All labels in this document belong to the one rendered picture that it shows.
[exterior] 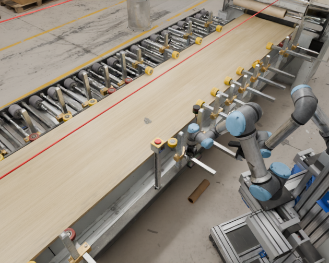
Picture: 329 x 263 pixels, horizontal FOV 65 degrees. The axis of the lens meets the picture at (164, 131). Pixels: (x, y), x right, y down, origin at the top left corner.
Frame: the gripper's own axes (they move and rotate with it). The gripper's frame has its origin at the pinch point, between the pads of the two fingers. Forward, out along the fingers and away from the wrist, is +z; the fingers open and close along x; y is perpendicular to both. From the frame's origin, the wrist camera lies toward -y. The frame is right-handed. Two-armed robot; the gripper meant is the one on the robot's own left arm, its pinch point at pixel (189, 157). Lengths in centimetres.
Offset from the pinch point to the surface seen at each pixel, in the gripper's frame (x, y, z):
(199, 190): 11, -28, 83
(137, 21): -205, -372, 70
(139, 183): -36.0, 17.6, 28.8
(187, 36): -53, -185, -5
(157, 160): -18.4, 22.0, -14.9
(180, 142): -9.0, -2.3, -11.3
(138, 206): -26, 40, 21
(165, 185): -13.8, 16.7, 21.0
